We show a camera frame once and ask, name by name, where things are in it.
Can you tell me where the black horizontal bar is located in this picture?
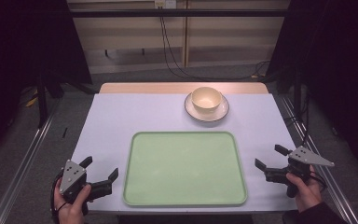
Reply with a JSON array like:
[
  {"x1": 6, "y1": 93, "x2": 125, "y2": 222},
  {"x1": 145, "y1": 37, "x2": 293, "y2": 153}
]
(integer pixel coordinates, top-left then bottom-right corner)
[{"x1": 69, "y1": 8, "x2": 289, "y2": 19}]

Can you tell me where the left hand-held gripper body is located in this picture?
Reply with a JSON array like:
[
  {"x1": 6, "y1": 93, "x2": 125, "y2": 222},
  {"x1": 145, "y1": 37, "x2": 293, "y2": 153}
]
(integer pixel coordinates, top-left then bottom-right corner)
[{"x1": 58, "y1": 159, "x2": 113, "y2": 217}]

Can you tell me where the white table mat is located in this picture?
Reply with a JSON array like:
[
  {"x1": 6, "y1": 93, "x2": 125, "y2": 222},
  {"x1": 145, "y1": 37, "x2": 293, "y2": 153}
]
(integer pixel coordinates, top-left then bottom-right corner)
[{"x1": 70, "y1": 92, "x2": 299, "y2": 215}]

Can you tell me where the light green tray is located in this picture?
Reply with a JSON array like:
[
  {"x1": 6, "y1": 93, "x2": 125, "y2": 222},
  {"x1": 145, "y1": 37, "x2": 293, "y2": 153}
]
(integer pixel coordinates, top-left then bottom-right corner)
[{"x1": 122, "y1": 131, "x2": 249, "y2": 208}]

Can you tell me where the yellow floor tape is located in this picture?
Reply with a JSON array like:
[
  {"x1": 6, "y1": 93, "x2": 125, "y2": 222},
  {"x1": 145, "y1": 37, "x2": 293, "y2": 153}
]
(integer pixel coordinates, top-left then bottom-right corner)
[{"x1": 25, "y1": 89, "x2": 39, "y2": 108}]

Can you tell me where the white plate with dark rim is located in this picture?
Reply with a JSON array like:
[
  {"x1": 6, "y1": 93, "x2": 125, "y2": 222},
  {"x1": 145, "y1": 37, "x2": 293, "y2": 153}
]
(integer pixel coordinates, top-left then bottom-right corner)
[{"x1": 184, "y1": 91, "x2": 230, "y2": 123}]

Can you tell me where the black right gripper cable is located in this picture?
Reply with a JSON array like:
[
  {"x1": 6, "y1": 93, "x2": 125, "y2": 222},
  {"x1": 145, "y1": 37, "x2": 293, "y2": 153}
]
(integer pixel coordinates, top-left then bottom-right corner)
[{"x1": 309, "y1": 170, "x2": 328, "y2": 191}]

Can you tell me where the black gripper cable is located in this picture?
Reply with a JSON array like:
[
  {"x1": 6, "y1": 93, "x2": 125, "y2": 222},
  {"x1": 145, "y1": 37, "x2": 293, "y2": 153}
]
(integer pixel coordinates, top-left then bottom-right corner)
[
  {"x1": 49, "y1": 171, "x2": 65, "y2": 224},
  {"x1": 309, "y1": 170, "x2": 328, "y2": 191}
]

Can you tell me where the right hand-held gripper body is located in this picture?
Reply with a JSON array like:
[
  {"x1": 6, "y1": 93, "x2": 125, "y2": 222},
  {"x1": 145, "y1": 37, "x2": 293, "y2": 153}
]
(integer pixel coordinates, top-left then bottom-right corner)
[{"x1": 264, "y1": 146, "x2": 336, "y2": 199}]

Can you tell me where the cream bowl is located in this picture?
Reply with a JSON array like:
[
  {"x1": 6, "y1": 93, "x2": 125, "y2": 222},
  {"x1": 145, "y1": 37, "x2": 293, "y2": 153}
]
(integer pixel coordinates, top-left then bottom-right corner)
[{"x1": 190, "y1": 86, "x2": 224, "y2": 114}]

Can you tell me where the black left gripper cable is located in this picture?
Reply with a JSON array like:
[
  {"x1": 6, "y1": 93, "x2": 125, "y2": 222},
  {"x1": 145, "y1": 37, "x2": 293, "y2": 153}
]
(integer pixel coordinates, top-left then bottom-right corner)
[{"x1": 49, "y1": 171, "x2": 65, "y2": 224}]

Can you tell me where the black metal stand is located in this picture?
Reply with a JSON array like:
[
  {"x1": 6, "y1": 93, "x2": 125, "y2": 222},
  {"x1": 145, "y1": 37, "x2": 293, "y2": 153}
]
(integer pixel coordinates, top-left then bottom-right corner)
[
  {"x1": 293, "y1": 66, "x2": 303, "y2": 120},
  {"x1": 35, "y1": 70, "x2": 65, "y2": 129}
]

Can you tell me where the aluminium floor rail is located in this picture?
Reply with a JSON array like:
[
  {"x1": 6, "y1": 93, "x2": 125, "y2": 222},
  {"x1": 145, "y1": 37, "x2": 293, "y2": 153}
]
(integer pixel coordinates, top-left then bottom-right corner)
[
  {"x1": 0, "y1": 101, "x2": 61, "y2": 224},
  {"x1": 280, "y1": 95, "x2": 358, "y2": 224}
]

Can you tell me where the person's left hand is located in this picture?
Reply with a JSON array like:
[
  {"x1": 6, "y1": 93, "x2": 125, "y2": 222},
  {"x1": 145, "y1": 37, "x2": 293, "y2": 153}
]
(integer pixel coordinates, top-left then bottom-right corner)
[{"x1": 53, "y1": 183, "x2": 93, "y2": 224}]

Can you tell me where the white wall socket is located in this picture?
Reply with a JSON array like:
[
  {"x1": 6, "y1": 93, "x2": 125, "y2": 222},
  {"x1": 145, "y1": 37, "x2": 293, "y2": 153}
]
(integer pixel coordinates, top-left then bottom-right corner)
[{"x1": 154, "y1": 0, "x2": 178, "y2": 9}]

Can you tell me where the black curtain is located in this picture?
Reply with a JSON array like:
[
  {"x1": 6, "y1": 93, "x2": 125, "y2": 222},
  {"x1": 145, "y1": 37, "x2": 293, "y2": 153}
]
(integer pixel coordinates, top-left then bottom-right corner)
[
  {"x1": 265, "y1": 0, "x2": 358, "y2": 180},
  {"x1": 0, "y1": 0, "x2": 93, "y2": 166}
]

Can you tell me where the black wall cable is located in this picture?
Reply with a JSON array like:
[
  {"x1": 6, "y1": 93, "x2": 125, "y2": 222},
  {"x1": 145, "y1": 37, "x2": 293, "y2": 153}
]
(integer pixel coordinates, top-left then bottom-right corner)
[
  {"x1": 158, "y1": 6, "x2": 271, "y2": 81},
  {"x1": 160, "y1": 15, "x2": 271, "y2": 78}
]

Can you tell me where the person's right hand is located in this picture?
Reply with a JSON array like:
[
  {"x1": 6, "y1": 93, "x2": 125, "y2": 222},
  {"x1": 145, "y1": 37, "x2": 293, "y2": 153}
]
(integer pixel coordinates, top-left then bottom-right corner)
[{"x1": 285, "y1": 165, "x2": 324, "y2": 215}]

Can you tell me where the wooden post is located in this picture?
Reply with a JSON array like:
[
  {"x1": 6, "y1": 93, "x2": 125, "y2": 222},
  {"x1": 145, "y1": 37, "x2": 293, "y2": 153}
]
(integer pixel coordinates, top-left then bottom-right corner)
[{"x1": 182, "y1": 0, "x2": 190, "y2": 68}]

